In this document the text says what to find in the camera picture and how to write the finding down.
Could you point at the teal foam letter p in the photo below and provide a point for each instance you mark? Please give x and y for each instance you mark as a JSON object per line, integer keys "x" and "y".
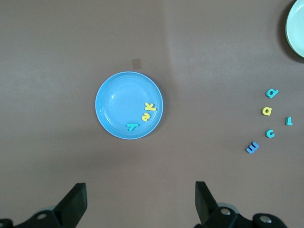
{"x": 270, "y": 93}

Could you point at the yellow foam letter s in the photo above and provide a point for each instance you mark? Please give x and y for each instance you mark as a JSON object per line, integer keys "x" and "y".
{"x": 146, "y": 116}

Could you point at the yellow foam letter a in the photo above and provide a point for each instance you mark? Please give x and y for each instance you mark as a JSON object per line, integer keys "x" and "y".
{"x": 269, "y": 111}

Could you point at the teal foam letter y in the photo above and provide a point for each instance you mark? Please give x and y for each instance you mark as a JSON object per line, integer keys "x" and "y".
{"x": 132, "y": 126}

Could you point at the pale green plate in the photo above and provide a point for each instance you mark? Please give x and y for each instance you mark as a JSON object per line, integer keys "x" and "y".
{"x": 297, "y": 28}

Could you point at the blue plate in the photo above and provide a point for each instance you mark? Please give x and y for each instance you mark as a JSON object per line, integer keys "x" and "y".
{"x": 118, "y": 104}

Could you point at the blue foam letter E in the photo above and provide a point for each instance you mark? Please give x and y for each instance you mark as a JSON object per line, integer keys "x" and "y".
{"x": 252, "y": 147}

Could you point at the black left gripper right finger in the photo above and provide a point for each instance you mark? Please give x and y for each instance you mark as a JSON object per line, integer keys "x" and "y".
{"x": 213, "y": 216}

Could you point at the yellow foam letter k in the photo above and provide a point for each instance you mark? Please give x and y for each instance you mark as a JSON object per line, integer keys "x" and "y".
{"x": 150, "y": 107}

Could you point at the teal foam letter c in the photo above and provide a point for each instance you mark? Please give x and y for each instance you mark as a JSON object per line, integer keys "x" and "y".
{"x": 268, "y": 135}

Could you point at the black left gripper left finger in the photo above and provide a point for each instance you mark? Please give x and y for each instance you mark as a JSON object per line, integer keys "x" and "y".
{"x": 71, "y": 209}

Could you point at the teal foam letter l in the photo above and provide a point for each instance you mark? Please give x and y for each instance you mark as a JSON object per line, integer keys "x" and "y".
{"x": 287, "y": 121}

